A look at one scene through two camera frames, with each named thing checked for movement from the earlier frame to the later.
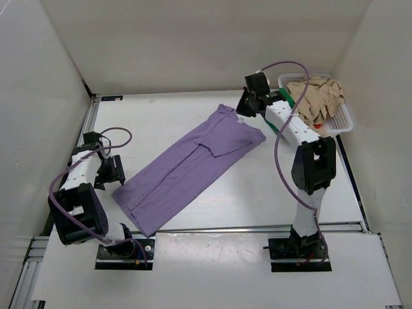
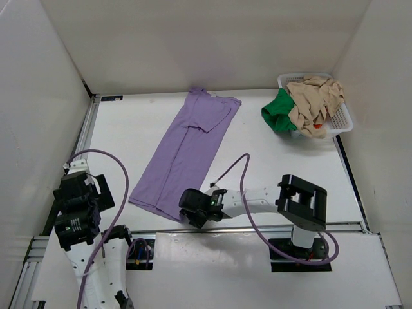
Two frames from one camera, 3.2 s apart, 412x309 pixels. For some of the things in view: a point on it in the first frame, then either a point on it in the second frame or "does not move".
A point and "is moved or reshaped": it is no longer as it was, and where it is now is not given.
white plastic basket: [339, 121] does not move
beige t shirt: [323, 96] does not move
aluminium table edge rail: [86, 128] does not move
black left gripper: [116, 173] → [104, 199]
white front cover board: [217, 268] does not move
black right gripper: [240, 108] → [195, 221]
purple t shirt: [154, 190] is moved or reshaped
